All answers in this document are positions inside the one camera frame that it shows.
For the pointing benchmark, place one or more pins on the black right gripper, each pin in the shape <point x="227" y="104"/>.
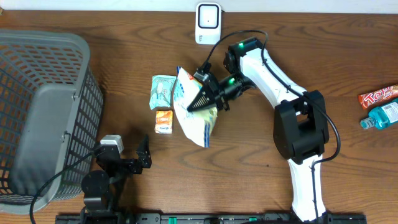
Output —
<point x="211" y="93"/>

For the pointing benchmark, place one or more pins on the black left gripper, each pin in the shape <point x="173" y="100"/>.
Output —
<point x="143" y="153"/>

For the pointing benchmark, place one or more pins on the small orange candy box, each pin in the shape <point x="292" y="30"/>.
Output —
<point x="163" y="122"/>

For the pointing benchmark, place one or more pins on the teal snack packet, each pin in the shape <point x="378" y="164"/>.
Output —
<point x="161" y="90"/>

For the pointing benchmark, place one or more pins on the orange Toppo snack box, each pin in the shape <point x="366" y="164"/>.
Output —
<point x="384" y="94"/>

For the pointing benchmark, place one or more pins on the blue mouthwash bottle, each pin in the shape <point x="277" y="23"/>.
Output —
<point x="381" y="117"/>

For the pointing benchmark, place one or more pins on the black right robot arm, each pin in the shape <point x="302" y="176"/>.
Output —
<point x="300" y="129"/>

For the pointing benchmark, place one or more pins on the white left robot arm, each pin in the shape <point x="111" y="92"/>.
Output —
<point x="102" y="188"/>

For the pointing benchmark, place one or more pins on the grey plastic shopping basket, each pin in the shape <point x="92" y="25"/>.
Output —
<point x="51" y="107"/>

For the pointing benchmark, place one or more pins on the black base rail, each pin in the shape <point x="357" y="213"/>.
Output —
<point x="155" y="218"/>

